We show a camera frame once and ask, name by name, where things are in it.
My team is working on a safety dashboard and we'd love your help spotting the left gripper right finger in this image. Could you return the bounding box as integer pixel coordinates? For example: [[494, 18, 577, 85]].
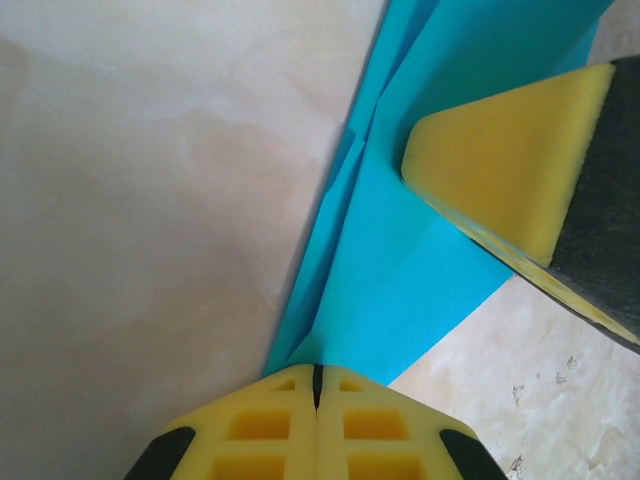
[[314, 363, 509, 480]]

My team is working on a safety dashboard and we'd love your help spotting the teal cloth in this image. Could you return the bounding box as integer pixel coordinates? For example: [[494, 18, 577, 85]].
[[262, 0, 617, 387]]

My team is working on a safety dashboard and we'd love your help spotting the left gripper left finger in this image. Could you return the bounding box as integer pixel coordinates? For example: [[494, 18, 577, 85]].
[[122, 363, 320, 480]]

